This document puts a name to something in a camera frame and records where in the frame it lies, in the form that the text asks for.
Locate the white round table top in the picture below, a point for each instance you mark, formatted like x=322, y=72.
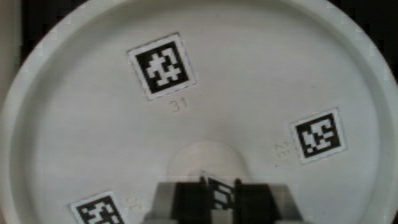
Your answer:
x=161, y=72

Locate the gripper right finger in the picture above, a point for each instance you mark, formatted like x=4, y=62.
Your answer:
x=264, y=203

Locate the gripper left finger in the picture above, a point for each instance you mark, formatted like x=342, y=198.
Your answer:
x=180, y=203

